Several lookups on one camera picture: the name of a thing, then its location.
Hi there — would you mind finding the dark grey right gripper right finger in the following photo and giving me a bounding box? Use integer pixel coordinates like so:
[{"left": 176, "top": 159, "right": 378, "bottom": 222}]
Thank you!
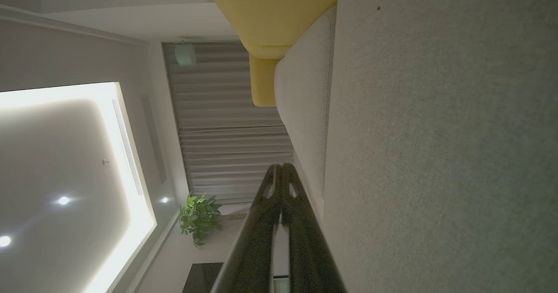
[{"left": 282, "top": 163, "right": 347, "bottom": 293}]

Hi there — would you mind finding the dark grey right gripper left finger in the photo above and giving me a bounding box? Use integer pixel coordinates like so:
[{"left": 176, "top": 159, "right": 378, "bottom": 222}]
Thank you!
[{"left": 211, "top": 163, "right": 283, "bottom": 293}]

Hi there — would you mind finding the green potted plant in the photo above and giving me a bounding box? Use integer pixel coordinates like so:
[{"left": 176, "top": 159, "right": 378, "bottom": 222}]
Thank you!
[{"left": 178, "top": 191, "right": 224, "bottom": 248}]

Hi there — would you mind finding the grey pleated curtain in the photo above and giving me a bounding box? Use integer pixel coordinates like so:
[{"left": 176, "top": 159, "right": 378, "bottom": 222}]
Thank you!
[{"left": 162, "top": 42, "right": 294, "bottom": 205}]

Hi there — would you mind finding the grey fabric sofa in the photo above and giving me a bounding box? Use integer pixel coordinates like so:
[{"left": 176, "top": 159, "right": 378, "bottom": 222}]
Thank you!
[{"left": 274, "top": 0, "right": 558, "bottom": 293}]

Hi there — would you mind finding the pale green round lamp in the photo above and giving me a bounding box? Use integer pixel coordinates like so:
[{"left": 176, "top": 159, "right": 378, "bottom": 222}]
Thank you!
[{"left": 174, "top": 42, "right": 197, "bottom": 67}]

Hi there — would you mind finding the large yellow cushion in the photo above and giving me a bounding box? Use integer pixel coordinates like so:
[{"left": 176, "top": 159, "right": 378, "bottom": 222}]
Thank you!
[{"left": 198, "top": 0, "right": 340, "bottom": 60}]

